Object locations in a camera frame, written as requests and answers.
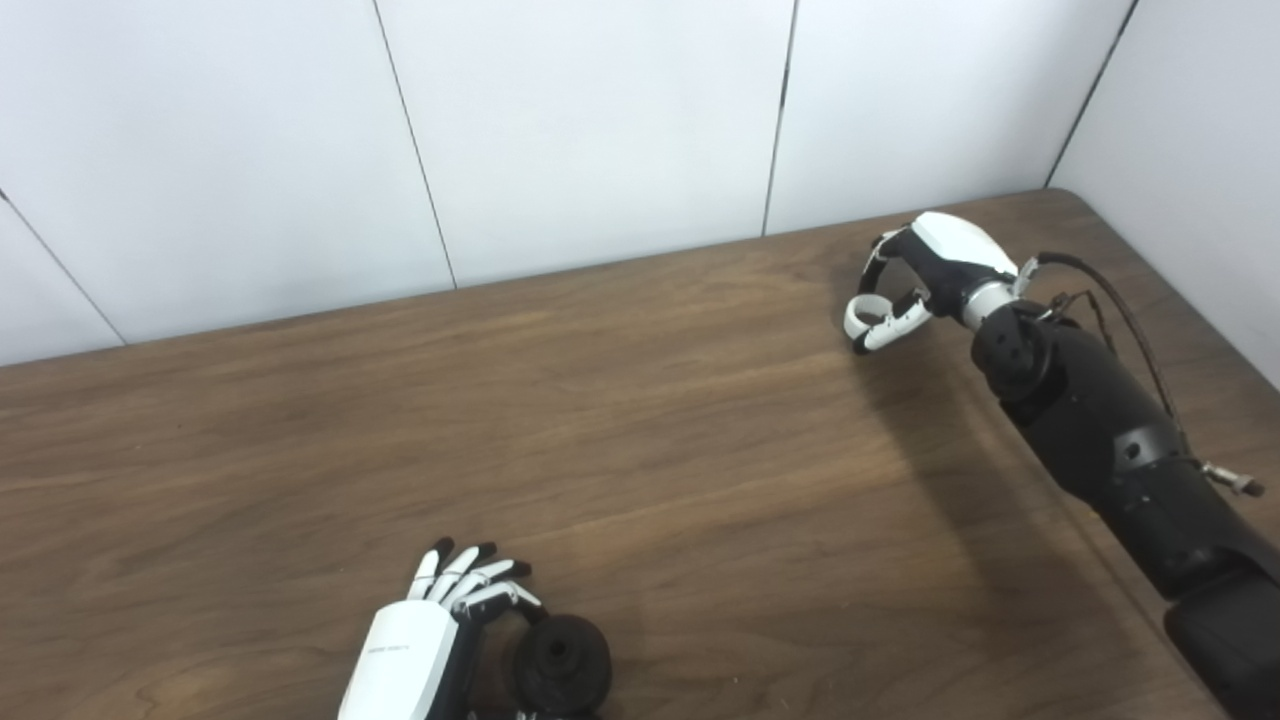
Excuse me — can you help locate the white plastic ring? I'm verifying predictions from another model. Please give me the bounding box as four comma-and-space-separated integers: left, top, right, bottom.
845, 292, 896, 343

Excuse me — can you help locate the round black plastic part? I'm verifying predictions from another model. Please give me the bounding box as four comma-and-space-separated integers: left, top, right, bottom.
513, 614, 613, 717

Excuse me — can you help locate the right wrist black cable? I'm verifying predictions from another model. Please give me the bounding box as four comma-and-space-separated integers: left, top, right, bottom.
1015, 252, 1266, 498

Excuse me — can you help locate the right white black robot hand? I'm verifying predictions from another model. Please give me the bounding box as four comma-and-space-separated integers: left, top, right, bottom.
843, 211, 1021, 355

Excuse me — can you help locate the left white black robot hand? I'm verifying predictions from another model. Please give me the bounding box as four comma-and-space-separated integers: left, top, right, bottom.
337, 538, 601, 720

